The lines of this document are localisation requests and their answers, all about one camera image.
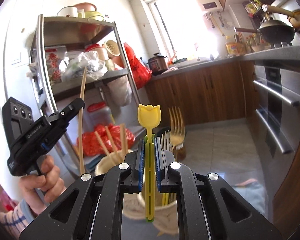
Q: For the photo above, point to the silver fork in holder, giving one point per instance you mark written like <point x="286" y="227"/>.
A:
<point x="165" y="141"/>

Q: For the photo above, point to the red bag on lower shelf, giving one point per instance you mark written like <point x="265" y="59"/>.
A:
<point x="91" y="145"/>

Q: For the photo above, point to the blue cartoon cloth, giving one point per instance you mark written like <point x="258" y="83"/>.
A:
<point x="251" y="190"/>

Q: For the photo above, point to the clear plastic bag on shelf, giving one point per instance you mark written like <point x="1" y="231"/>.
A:
<point x="96" y="68"/>

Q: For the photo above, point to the cream ceramic double utensil holder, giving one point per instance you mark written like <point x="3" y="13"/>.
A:
<point x="166" y="218"/>

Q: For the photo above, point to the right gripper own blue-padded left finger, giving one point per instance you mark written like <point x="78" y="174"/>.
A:
<point x="91" y="208"/>

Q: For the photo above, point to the gold metal fork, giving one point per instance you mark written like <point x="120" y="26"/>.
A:
<point x="177" y="127"/>

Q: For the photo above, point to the wooden chopstick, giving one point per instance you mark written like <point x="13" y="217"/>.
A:
<point x="112" y="143"/>
<point x="123" y="138"/>
<point x="80" y="125"/>
<point x="101" y="143"/>

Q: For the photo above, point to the red plastic bag hanging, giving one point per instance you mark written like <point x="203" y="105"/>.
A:
<point x="141" y="74"/>

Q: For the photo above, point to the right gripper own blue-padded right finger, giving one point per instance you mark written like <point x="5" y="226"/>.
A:
<point x="208" y="207"/>

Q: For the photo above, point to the dark rice cooker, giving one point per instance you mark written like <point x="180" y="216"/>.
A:
<point x="157" y="64"/>

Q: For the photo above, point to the person's left hand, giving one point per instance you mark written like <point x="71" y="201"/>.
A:
<point x="39" y="190"/>

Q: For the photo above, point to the black camera box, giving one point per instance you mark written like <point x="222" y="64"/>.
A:
<point x="17" y="118"/>

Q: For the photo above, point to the stainless built-in oven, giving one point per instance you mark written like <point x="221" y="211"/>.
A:
<point x="276" y="124"/>

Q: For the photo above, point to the yellow seasoning container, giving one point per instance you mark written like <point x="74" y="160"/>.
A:
<point x="232" y="48"/>

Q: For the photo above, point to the yellow tulip plastic utensil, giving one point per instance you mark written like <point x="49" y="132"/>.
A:
<point x="149" y="117"/>

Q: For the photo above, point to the red-lidded oil jug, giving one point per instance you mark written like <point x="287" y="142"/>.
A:
<point x="100" y="114"/>

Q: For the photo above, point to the brown clay pot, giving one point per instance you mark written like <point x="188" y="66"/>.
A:
<point x="292" y="16"/>

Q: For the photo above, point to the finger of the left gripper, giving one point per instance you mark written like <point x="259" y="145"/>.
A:
<point x="68" y="112"/>

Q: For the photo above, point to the yellow tulip utensil in holder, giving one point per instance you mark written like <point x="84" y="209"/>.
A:
<point x="165" y="199"/>

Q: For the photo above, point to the wooden kitchen cabinets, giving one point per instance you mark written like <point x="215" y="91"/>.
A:
<point x="217" y="102"/>

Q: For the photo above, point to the stainless steel shelf rack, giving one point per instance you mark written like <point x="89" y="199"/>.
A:
<point x="61" y="63"/>

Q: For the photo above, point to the black wok with handle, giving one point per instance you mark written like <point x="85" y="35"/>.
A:
<point x="272" y="31"/>

